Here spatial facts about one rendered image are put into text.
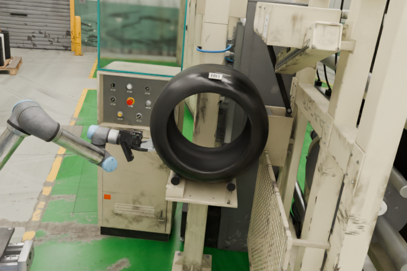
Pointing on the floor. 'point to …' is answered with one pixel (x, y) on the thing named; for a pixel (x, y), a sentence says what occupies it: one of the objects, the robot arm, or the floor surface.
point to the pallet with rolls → (8, 55)
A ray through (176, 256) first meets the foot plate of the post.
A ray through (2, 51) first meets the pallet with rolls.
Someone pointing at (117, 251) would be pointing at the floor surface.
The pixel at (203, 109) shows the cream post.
